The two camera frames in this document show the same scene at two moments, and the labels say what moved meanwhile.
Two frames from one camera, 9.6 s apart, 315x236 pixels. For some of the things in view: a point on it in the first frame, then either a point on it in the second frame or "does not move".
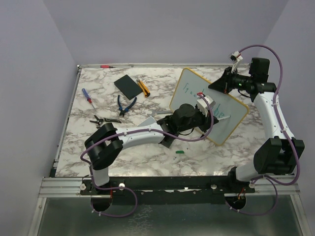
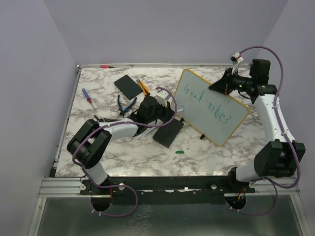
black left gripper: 206,121 → 168,113
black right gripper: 223,84 does not move
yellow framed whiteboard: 229,112 does not move
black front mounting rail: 171,190 does not move
